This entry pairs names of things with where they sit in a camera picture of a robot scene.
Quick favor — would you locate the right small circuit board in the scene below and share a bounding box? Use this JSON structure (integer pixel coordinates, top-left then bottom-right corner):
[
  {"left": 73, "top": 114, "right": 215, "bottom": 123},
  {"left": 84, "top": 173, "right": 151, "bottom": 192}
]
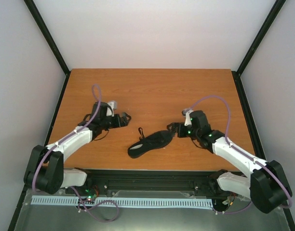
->
[{"left": 222, "top": 196, "right": 235, "bottom": 207}]

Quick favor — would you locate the black shoelace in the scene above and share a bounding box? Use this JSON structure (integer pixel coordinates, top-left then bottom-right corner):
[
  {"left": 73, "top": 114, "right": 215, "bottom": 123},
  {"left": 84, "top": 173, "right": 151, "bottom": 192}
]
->
[{"left": 137, "top": 127, "right": 162, "bottom": 145}]

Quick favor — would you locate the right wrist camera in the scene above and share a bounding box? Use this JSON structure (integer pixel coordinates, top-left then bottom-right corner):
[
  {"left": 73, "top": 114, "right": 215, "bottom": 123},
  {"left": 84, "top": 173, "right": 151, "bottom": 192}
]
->
[{"left": 182, "top": 108, "right": 193, "bottom": 126}]

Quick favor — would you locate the left black frame post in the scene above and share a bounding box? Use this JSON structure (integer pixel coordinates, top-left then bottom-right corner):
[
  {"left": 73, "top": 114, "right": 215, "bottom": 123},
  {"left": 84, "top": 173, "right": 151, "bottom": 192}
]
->
[{"left": 23, "top": 0, "right": 71, "bottom": 76}]

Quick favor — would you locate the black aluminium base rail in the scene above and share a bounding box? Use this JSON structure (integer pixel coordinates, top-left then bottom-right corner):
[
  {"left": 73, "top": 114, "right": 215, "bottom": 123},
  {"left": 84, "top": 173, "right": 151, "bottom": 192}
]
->
[{"left": 24, "top": 168, "right": 282, "bottom": 195}]

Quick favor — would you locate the light blue slotted cable duct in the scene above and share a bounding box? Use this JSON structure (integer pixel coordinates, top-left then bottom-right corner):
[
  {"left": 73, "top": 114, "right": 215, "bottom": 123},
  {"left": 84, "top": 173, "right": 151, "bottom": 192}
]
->
[{"left": 30, "top": 195, "right": 213, "bottom": 210}]

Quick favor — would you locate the black canvas shoe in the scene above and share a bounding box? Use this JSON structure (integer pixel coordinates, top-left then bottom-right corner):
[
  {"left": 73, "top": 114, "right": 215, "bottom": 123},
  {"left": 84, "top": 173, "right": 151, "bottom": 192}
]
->
[{"left": 127, "top": 128, "right": 173, "bottom": 159}]

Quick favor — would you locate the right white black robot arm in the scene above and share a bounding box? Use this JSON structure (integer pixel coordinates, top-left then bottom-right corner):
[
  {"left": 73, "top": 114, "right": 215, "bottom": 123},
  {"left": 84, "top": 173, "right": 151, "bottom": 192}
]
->
[{"left": 167, "top": 110, "right": 293, "bottom": 214}]

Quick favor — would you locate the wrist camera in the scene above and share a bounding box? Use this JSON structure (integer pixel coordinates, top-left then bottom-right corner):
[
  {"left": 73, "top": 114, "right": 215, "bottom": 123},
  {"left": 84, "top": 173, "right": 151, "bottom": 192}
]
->
[
  {"left": 182, "top": 108, "right": 193, "bottom": 126},
  {"left": 106, "top": 101, "right": 117, "bottom": 117}
]

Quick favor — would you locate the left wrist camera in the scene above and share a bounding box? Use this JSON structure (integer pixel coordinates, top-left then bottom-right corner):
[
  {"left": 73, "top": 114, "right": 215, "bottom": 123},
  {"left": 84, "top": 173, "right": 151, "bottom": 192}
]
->
[{"left": 106, "top": 101, "right": 117, "bottom": 117}]

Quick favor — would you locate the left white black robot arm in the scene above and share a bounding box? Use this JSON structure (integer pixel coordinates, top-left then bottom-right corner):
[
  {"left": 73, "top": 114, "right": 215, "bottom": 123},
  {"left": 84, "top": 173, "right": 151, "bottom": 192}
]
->
[{"left": 24, "top": 101, "right": 131, "bottom": 194}]

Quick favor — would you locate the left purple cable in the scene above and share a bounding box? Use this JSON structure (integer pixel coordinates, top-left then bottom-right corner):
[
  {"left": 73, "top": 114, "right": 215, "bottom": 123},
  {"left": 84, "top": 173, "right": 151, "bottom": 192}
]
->
[{"left": 31, "top": 83, "right": 121, "bottom": 222}]

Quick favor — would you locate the left green-lit circuit board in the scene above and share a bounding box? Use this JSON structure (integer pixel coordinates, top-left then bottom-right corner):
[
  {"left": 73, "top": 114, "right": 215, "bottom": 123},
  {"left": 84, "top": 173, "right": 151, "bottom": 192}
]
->
[{"left": 78, "top": 194, "right": 97, "bottom": 206}]

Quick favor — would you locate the black frame post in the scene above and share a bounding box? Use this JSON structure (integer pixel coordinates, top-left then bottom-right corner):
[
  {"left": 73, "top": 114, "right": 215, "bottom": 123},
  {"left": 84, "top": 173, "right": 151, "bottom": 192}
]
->
[
  {"left": 23, "top": 0, "right": 71, "bottom": 76},
  {"left": 236, "top": 0, "right": 287, "bottom": 75}
]

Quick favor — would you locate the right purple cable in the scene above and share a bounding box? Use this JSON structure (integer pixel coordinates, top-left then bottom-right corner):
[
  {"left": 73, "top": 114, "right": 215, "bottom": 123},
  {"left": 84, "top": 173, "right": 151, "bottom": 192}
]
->
[{"left": 188, "top": 95, "right": 293, "bottom": 215}]

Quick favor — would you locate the right black frame post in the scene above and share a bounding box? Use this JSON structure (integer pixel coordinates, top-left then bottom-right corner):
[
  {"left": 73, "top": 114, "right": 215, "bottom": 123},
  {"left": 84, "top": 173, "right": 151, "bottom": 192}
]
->
[{"left": 236, "top": 0, "right": 287, "bottom": 75}]

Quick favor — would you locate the purple cable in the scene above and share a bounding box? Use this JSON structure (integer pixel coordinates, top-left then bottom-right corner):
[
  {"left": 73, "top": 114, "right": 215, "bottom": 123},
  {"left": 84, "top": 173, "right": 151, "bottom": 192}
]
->
[
  {"left": 31, "top": 83, "right": 121, "bottom": 222},
  {"left": 188, "top": 95, "right": 293, "bottom": 215}
]

